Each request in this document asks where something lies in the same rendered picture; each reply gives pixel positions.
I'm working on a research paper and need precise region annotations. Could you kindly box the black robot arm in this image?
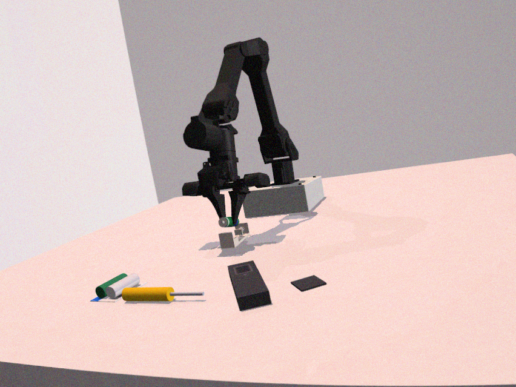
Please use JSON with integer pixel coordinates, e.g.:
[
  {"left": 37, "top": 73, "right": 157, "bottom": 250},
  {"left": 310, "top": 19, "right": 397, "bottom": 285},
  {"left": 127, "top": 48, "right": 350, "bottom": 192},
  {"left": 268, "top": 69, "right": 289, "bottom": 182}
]
[{"left": 184, "top": 38, "right": 299, "bottom": 188}]

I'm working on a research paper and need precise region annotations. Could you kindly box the yellow-handled screwdriver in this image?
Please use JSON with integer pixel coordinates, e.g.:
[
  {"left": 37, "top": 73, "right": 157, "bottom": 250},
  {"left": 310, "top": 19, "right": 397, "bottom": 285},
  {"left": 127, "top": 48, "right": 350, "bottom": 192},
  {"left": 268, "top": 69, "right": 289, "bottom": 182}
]
[{"left": 122, "top": 287, "right": 205, "bottom": 302}]

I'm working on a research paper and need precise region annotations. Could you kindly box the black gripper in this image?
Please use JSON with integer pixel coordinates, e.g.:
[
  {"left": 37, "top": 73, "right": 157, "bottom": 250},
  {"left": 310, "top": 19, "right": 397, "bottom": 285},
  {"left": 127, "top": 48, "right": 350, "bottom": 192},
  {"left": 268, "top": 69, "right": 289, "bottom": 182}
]
[{"left": 182, "top": 151, "right": 271, "bottom": 225}]

